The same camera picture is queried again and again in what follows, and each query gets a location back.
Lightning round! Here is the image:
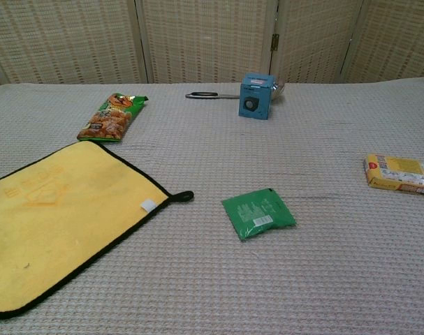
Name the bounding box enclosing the green orange snack bag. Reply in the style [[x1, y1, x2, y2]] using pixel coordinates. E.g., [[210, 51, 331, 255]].
[[76, 92, 149, 144]]

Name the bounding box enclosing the yellow cloth with black trim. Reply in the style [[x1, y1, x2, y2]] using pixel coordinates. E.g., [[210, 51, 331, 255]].
[[0, 140, 195, 321]]

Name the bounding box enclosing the white woven tablecloth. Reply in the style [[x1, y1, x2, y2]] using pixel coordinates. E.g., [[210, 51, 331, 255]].
[[0, 76, 424, 335]]

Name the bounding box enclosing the green foil sachet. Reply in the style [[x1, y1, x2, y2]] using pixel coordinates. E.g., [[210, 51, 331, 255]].
[[221, 188, 297, 241]]

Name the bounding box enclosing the small blue cardboard box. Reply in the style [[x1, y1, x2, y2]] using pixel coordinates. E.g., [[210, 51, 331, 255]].
[[237, 73, 276, 121]]

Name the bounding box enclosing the beige woven folding screen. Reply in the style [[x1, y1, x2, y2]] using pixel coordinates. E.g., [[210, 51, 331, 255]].
[[0, 0, 424, 88]]

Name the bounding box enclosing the yellow flat food box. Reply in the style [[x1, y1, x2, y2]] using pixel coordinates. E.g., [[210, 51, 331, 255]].
[[363, 154, 424, 198]]

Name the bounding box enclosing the steel ladle with black handle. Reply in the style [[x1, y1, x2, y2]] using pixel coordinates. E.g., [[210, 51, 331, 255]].
[[184, 81, 286, 102]]

